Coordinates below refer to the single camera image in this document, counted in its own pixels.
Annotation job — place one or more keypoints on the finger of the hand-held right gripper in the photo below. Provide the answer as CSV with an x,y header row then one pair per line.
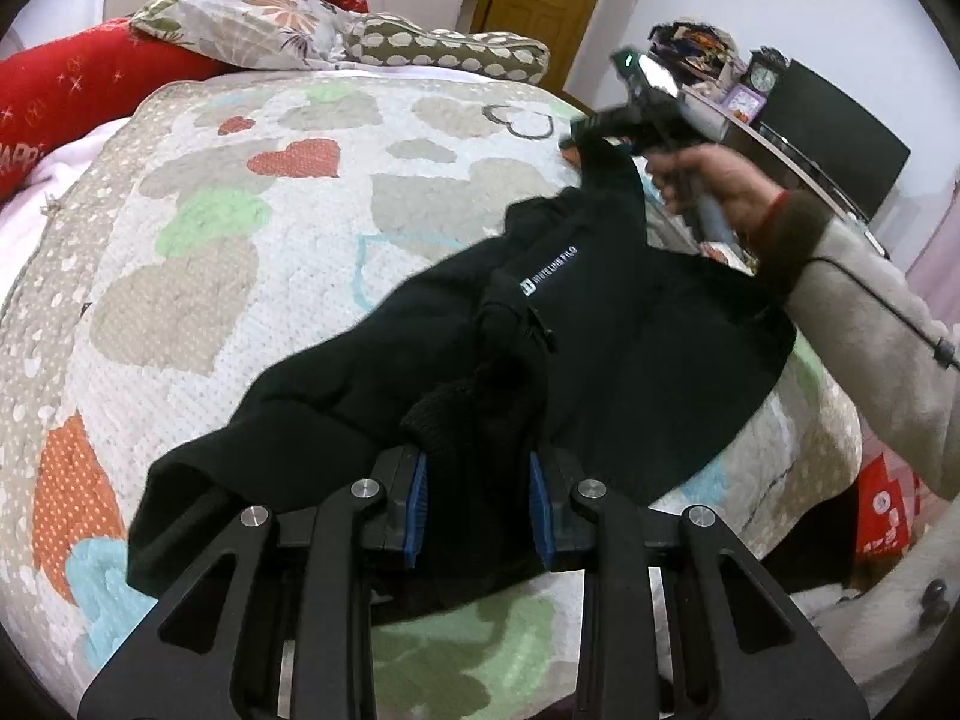
x,y
581,133

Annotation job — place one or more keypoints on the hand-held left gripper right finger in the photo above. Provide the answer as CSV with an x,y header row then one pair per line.
x,y
541,510

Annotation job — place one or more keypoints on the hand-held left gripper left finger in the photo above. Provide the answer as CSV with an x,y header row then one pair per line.
x,y
416,510

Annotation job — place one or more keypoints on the black pants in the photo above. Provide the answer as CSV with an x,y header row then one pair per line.
x,y
637,315

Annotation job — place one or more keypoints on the person's right forearm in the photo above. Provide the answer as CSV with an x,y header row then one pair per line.
x,y
870,330

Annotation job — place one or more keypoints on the person's right hand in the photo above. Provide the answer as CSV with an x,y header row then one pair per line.
x,y
720,184

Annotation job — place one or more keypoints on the purple alarm clock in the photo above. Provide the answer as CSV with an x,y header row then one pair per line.
x,y
742,101

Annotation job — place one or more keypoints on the beige television cabinet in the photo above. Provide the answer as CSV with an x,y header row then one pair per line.
x,y
750,131

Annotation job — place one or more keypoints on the cluttered shelf unit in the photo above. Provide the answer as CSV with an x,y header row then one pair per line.
x,y
694,45

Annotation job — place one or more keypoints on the dark mantel clock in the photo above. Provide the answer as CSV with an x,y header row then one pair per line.
x,y
765,76

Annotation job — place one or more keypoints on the olive polka dot pillow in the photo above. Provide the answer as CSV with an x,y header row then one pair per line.
x,y
450,49

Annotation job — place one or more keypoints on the black television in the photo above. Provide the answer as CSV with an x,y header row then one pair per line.
x,y
832,135

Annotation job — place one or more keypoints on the heart pattern bed blanket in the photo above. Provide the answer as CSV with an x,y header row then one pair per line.
x,y
247,300

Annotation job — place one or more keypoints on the red box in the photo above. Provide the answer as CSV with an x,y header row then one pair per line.
x,y
889,502

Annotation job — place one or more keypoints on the floral pillow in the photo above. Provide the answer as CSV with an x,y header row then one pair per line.
x,y
247,26

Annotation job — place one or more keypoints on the person's beige coat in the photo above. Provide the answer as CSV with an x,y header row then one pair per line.
x,y
885,600

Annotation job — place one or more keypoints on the white bed sheet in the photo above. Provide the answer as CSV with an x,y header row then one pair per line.
x,y
52,187

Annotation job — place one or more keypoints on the long red pillow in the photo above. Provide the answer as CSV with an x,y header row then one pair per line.
x,y
82,97

